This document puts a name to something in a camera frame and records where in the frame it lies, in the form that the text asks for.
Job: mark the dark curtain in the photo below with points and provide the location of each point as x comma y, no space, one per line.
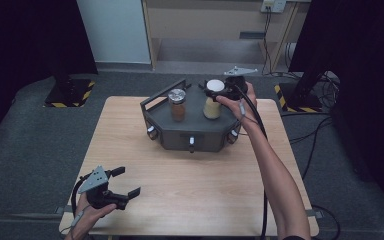
20,50
370,100

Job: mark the person's left hand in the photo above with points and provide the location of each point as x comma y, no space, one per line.
90,216

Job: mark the black stand post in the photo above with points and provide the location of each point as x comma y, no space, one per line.
310,80
63,76

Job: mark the grey table bracket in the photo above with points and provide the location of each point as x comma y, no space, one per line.
315,213
61,209

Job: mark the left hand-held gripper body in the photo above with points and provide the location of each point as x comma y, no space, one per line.
95,186

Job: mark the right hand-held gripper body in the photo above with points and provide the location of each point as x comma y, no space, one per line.
236,83

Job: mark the wooden table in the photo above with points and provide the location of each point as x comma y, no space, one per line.
193,186

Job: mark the person's right hand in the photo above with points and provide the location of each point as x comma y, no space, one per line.
243,110

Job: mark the black corner rack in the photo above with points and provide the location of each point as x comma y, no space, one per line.
193,128

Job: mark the white power outlet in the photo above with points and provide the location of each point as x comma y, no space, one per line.
273,5

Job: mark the silver lid spice jar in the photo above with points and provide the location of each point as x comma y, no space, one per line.
177,106

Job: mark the striped black stand base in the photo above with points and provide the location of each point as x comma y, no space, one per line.
296,100
75,96

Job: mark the white lid spice jar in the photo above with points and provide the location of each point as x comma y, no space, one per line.
212,110

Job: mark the white panel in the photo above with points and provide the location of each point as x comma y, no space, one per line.
116,30

